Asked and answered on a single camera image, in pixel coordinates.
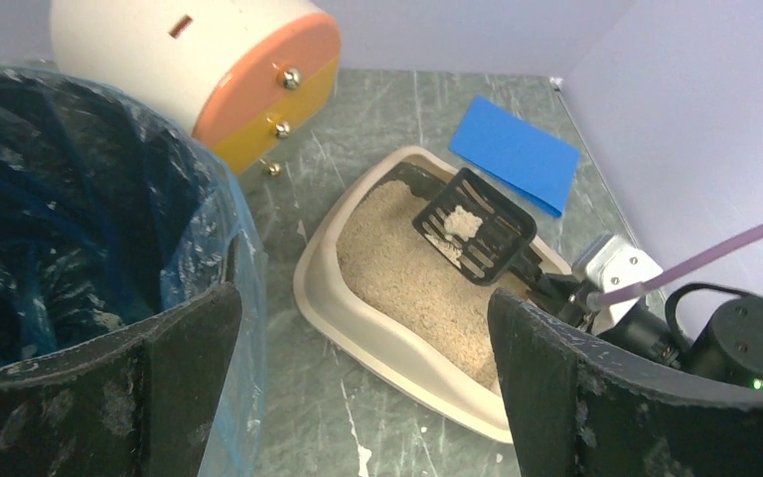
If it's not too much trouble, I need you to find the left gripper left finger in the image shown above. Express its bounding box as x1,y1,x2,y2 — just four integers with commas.
0,283,242,476

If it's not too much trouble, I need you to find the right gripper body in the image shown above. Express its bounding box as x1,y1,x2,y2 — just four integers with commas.
529,273,596,328

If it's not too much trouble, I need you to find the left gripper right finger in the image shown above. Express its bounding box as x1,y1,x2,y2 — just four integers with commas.
487,289,763,476

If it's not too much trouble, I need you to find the black litter scoop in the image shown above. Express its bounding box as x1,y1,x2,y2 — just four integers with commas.
412,168,543,288

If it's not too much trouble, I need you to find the litter clump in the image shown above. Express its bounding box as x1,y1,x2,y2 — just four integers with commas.
443,205,484,240

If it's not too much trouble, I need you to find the black bin with blue bag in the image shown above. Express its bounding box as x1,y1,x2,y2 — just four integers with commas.
0,68,267,476

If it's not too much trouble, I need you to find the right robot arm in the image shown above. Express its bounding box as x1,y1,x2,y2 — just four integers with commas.
597,282,763,391

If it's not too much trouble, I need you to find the beige litter box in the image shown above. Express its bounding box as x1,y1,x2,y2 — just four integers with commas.
291,144,573,445

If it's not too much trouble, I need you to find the sand litter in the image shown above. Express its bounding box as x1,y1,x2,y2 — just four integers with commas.
337,180,497,388

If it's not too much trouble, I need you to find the blue flat pad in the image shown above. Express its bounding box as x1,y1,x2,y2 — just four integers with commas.
449,96,581,219

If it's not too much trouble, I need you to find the cylindrical mini drawer cabinet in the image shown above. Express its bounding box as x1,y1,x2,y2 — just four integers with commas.
50,0,342,173

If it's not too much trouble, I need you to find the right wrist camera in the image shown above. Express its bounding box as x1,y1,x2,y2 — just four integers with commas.
571,234,663,335

